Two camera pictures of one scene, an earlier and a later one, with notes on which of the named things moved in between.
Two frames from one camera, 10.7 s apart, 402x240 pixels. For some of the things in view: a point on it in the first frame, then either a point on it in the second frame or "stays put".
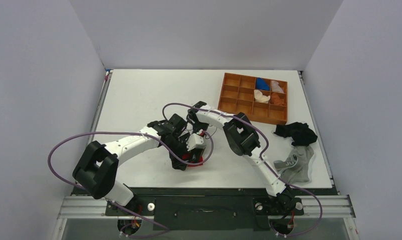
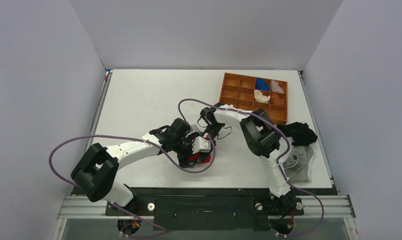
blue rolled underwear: x=261 y=84 stays put
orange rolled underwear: x=276 y=100 stays put
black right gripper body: x=194 y=129 to x=213 y=129
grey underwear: x=295 y=169 stays put
